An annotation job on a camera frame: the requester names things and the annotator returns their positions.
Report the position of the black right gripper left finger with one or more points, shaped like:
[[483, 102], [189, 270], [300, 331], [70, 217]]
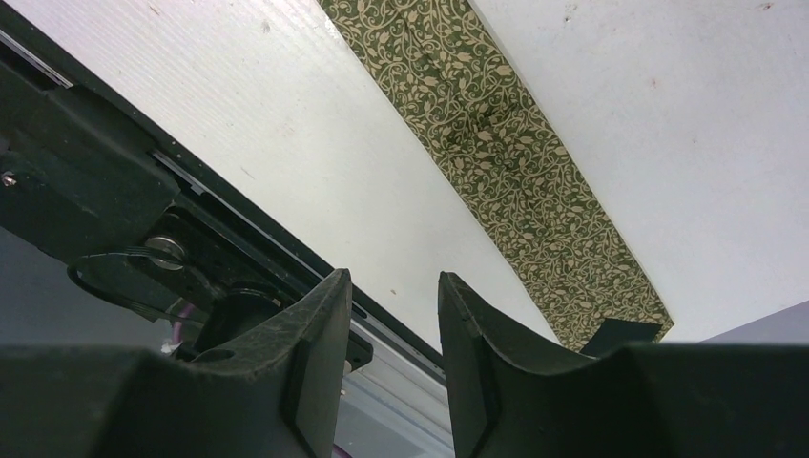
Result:
[[273, 391]]

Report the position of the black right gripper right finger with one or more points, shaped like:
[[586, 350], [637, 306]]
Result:
[[513, 393]]

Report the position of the olive floral patterned tie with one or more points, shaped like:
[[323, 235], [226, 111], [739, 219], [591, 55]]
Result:
[[442, 71]]

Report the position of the aluminium frame rail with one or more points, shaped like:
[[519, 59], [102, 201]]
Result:
[[390, 407]]

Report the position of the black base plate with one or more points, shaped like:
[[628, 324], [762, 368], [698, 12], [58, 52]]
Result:
[[88, 178]]

